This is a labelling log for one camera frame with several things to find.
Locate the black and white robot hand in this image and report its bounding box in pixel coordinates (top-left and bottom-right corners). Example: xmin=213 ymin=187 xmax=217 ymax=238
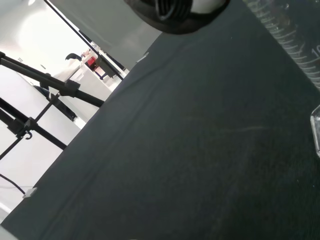
xmin=123 ymin=0 xmax=232 ymax=35

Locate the black curved chair back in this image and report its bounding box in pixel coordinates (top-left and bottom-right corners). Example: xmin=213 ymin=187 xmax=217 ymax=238
xmin=64 ymin=52 xmax=82 ymax=62

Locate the black table cloth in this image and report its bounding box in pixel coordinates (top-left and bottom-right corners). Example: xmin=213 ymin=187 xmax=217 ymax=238
xmin=0 ymin=0 xmax=320 ymax=240

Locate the pale grey board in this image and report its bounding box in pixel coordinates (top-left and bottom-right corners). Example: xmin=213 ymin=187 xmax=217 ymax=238
xmin=48 ymin=0 xmax=161 ymax=74

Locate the grey cloth clip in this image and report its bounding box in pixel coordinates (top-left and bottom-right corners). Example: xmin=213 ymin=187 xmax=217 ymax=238
xmin=22 ymin=187 xmax=39 ymax=200
xmin=135 ymin=51 xmax=150 ymax=64

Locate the red box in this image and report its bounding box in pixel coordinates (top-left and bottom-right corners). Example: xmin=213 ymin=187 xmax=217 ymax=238
xmin=85 ymin=56 xmax=98 ymax=69

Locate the black cable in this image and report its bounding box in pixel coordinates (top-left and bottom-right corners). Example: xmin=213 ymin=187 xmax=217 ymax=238
xmin=0 ymin=173 xmax=27 ymax=195

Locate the black tripod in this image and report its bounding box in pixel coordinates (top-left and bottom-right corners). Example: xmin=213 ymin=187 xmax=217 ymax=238
xmin=0 ymin=51 xmax=106 ymax=161

